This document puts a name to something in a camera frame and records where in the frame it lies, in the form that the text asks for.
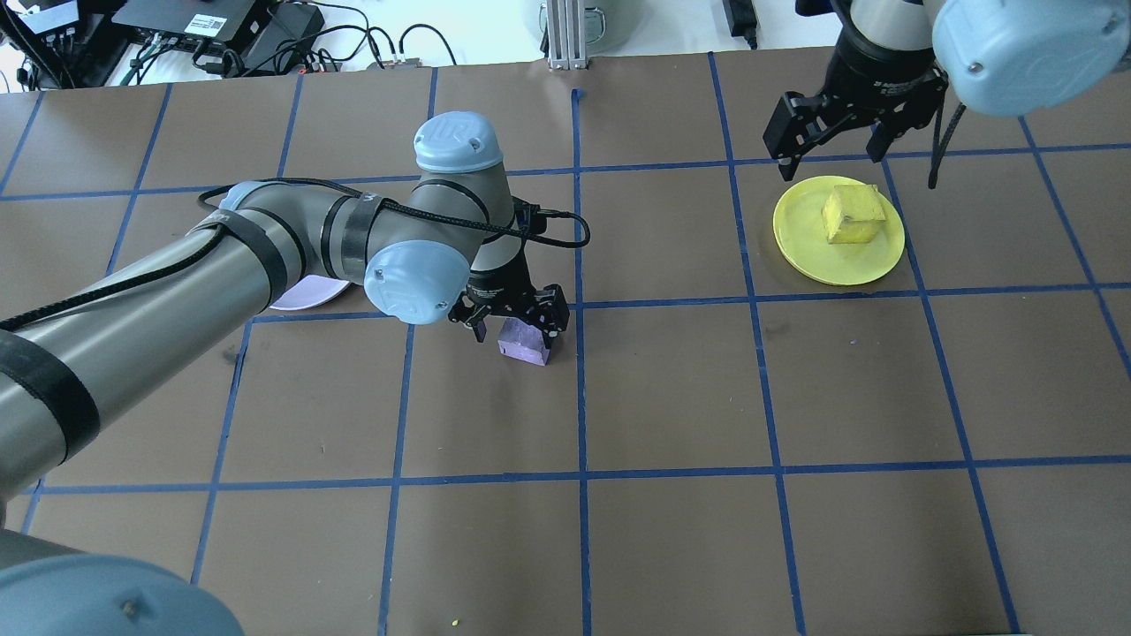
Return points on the small grey connector box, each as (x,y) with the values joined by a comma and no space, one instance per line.
(398,62)

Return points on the black flat electronics box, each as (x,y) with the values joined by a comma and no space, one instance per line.
(287,31)

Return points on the black electronics box with label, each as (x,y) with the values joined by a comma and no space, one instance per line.
(177,19)

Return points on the yellow foam block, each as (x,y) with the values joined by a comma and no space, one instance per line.
(853,216)

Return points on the grey round bucket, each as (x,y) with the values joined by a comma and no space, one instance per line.
(614,22)

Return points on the yellow round plate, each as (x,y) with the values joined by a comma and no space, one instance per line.
(804,238)

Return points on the aluminium frame bar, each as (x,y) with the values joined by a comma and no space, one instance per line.
(565,35)

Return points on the lilac round plate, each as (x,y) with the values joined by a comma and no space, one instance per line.
(309,296)

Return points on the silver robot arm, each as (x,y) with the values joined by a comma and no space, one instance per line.
(177,300)
(1025,53)

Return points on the black power adapter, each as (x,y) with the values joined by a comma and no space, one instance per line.
(740,18)

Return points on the purple foam block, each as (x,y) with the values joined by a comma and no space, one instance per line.
(523,344)

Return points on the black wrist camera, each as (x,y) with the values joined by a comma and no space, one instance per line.
(526,221)

